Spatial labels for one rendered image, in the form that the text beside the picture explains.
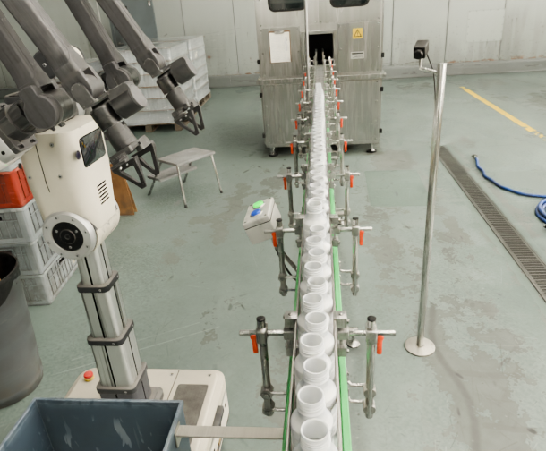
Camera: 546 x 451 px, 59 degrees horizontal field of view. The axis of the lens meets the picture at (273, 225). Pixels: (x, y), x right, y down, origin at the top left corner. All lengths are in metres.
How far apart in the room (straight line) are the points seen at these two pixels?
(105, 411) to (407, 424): 1.47
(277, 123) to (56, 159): 4.33
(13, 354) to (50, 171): 1.29
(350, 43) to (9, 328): 4.24
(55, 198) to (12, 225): 1.73
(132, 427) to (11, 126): 0.73
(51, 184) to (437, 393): 1.82
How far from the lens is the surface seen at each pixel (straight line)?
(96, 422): 1.13
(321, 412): 0.69
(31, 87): 1.22
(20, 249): 3.26
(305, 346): 0.77
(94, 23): 1.66
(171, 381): 2.12
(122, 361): 1.81
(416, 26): 11.13
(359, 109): 5.56
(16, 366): 2.61
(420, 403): 2.36
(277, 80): 5.47
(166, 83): 1.60
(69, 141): 1.42
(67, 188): 1.46
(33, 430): 1.16
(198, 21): 11.25
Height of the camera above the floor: 1.65
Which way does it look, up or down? 25 degrees down
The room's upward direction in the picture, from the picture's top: 4 degrees counter-clockwise
